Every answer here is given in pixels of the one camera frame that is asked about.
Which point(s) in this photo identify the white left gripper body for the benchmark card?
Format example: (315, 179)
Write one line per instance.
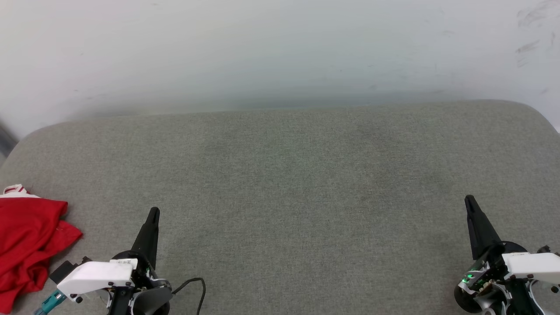
(96, 275)

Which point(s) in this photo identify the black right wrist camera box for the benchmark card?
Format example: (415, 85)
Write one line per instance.
(544, 249)

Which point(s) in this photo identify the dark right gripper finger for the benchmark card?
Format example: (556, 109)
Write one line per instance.
(481, 232)

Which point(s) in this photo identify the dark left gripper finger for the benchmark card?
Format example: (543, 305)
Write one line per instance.
(148, 238)

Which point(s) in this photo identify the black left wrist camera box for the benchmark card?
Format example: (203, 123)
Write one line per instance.
(65, 270)

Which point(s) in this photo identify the red and white basketball jersey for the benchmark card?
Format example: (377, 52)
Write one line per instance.
(26, 236)

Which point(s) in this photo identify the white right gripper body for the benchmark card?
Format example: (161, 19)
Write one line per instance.
(531, 266)

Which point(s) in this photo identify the grey fabric sofa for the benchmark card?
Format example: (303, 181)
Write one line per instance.
(280, 197)

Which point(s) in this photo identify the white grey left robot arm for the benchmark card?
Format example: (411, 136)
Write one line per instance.
(154, 302)

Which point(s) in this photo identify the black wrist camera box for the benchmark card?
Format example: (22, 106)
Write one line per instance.
(544, 249)
(65, 270)

